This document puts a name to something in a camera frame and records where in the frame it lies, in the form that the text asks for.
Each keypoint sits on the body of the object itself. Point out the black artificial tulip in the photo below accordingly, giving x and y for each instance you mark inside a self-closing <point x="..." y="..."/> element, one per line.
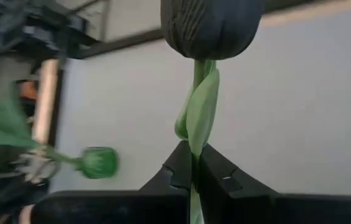
<point x="209" y="28"/>

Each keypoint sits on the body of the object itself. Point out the wooden table side board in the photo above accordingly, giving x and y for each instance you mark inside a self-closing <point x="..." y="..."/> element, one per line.
<point x="46" y="93"/>

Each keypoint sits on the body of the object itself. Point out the black aluminium table frame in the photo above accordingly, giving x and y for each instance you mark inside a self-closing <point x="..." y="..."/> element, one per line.
<point x="125" y="42"/>

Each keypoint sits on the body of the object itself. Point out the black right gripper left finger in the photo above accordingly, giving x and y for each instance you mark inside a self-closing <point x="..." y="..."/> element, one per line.
<point x="116" y="208"/>

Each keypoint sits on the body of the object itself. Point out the green glass vase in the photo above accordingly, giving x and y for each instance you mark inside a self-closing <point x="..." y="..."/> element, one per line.
<point x="99" y="162"/>

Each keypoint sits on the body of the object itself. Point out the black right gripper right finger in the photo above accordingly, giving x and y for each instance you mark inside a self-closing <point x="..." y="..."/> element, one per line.
<point x="272" y="211"/>

